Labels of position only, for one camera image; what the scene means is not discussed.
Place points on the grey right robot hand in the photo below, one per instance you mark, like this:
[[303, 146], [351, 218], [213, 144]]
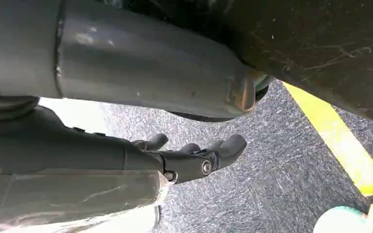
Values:
[[135, 67]]

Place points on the ribbed grey right arm sleeve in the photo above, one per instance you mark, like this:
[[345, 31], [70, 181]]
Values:
[[3, 107]]

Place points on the long yellow tape strip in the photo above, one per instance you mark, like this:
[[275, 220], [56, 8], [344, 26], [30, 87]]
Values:
[[331, 128]]

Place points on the white round teal-rimmed object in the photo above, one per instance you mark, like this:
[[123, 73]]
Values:
[[341, 222]]

